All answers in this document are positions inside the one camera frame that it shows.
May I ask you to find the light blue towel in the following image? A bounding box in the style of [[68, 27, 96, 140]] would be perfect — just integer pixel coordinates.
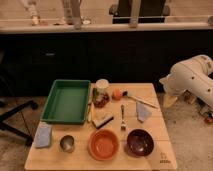
[[136, 102, 151, 122]]

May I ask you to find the metal fork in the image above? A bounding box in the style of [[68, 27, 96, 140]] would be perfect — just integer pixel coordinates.
[[121, 105, 126, 131]]

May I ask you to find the small metal cup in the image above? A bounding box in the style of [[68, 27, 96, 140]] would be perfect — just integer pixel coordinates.
[[60, 135, 74, 153]]

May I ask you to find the green plastic tray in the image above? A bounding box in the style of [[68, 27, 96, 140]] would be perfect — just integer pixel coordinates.
[[41, 79, 91, 124]]

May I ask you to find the wooden handled brush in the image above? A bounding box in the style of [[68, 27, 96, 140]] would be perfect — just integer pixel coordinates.
[[122, 91, 157, 109]]

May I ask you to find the blue sponge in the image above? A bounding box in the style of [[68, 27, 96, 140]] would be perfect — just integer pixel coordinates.
[[35, 123, 52, 148]]

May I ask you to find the orange round fruit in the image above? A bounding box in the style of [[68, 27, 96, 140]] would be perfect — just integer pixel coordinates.
[[112, 89, 123, 100]]

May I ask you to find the dark purple bowl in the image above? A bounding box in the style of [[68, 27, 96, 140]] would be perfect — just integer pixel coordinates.
[[127, 129, 154, 156]]

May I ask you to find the black chair background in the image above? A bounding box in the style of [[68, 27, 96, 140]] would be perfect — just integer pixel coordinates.
[[109, 0, 170, 24]]

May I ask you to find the black and white eraser block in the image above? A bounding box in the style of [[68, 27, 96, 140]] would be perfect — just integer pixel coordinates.
[[92, 114, 114, 129]]

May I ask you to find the jar with white lid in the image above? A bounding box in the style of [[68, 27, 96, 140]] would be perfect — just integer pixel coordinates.
[[93, 79, 110, 108]]

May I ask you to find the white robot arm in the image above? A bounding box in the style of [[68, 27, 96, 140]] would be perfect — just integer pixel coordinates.
[[159, 54, 213, 109]]

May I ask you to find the orange bowl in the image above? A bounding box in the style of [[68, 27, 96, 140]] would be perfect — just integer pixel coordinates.
[[88, 129, 119, 161]]

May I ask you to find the black office chair base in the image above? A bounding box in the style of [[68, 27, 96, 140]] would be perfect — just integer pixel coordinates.
[[0, 99, 39, 147]]

